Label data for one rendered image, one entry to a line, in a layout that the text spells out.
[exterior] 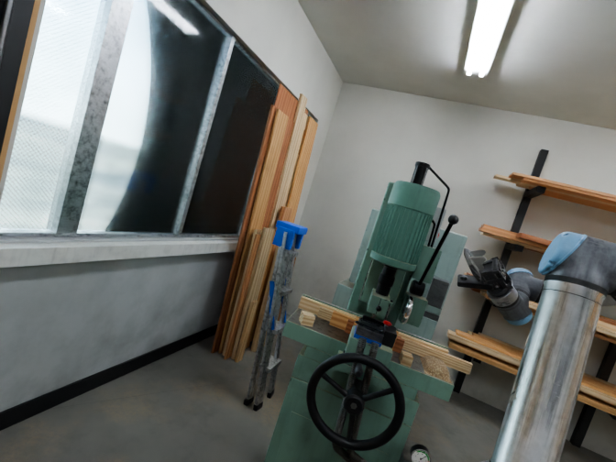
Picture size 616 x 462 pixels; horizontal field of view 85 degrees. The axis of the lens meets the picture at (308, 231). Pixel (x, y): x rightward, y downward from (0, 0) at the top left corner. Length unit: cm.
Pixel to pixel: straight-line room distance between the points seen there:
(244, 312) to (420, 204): 177
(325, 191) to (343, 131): 68
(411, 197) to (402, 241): 16
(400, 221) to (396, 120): 265
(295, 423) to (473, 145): 305
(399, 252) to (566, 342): 56
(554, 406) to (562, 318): 18
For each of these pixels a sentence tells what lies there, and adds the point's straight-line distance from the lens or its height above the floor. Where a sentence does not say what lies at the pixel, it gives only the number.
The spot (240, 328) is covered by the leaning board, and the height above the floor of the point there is 25.
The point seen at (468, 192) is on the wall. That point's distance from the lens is 365.
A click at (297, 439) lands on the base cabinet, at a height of 50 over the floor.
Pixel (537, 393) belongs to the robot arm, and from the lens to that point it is 92.
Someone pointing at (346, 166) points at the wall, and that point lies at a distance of 379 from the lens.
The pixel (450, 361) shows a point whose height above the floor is 92.
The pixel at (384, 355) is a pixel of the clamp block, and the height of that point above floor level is 95.
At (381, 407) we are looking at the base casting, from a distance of 132.
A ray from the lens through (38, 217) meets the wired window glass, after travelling 178.
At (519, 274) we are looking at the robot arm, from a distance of 153.
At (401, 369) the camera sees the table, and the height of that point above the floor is 89.
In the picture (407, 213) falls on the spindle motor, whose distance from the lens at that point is 125.
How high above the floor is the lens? 134
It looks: 5 degrees down
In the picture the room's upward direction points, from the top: 17 degrees clockwise
